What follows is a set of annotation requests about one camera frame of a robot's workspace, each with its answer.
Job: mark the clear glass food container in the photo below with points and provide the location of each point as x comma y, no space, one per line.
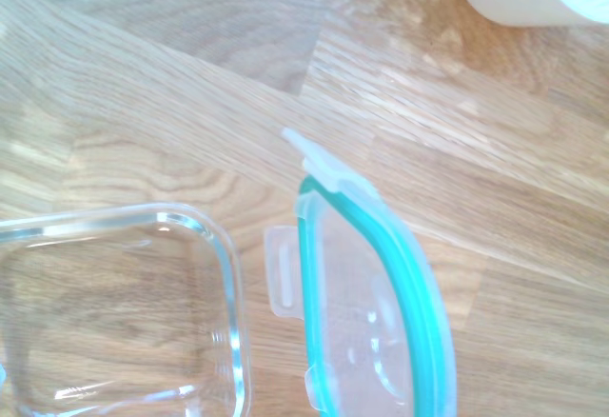
119,317

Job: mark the clear lid with teal seal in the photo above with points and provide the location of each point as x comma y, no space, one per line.
361,322

